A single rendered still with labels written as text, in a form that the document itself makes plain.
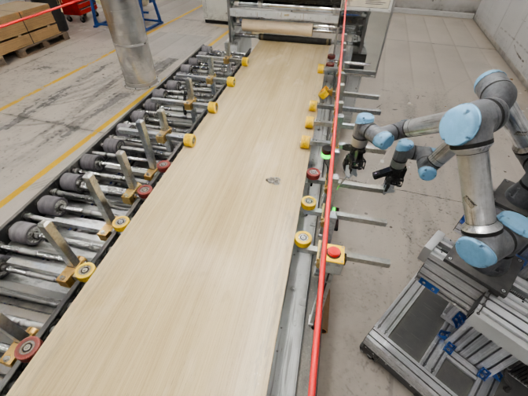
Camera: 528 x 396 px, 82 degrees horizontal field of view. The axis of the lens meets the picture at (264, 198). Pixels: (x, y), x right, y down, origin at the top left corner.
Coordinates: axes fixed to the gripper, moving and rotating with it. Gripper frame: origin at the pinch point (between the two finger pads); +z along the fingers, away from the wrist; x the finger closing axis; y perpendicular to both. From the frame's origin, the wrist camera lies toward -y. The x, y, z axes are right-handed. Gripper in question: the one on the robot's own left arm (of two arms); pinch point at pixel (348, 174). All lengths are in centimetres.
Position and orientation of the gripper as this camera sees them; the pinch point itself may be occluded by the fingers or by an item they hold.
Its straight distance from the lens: 165.0
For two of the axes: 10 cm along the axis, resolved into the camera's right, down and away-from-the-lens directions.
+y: 1.4, 6.7, -7.3
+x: 9.9, -0.9, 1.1
